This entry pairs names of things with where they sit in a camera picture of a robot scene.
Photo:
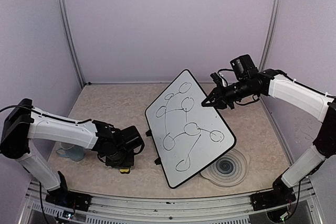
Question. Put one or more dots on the aluminium frame post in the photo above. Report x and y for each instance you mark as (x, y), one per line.
(270, 33)
(70, 43)

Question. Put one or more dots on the grey spiral pattern plate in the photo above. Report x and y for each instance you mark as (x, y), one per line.
(229, 170)

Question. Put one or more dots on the left aluminium frame post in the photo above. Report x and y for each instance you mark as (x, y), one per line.
(70, 43)

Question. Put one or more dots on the light blue mug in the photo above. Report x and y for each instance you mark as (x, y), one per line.
(74, 153)

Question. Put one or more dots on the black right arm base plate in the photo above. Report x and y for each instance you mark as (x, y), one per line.
(270, 199)

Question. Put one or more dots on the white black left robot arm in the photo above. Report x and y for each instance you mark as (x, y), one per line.
(26, 123)

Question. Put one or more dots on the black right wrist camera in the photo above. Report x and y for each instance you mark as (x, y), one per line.
(244, 67)

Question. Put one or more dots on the yellow bone-shaped eraser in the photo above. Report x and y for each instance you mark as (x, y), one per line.
(124, 170)

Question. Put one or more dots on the white whiteboard black frame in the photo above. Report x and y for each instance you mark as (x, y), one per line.
(187, 136)

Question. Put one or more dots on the front aluminium rail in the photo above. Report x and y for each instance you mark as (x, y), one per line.
(222, 209)

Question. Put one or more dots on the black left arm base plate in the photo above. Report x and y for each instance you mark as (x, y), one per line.
(70, 199)

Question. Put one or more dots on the right aluminium frame post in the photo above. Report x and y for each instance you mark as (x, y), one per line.
(270, 33)

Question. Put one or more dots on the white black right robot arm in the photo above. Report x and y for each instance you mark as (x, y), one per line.
(276, 84)

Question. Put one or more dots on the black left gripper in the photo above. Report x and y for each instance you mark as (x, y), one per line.
(128, 163)

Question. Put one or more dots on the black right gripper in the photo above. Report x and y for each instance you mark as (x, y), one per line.
(217, 92)

